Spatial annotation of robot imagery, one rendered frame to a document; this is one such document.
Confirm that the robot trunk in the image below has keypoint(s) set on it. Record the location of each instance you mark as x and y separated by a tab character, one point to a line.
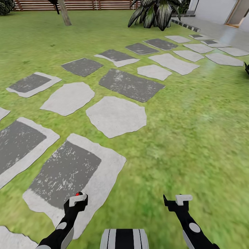
124	239

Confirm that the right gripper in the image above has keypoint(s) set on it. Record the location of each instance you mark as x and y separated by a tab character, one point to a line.
172	206

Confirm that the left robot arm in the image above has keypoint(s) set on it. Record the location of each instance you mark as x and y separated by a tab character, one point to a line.
64	232

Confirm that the fixed window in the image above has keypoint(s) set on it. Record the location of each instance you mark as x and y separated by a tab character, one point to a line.
238	14

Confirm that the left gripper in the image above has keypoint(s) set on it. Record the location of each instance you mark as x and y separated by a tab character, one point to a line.
79	206

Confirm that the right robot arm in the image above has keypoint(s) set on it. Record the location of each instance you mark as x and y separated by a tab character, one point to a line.
192	233

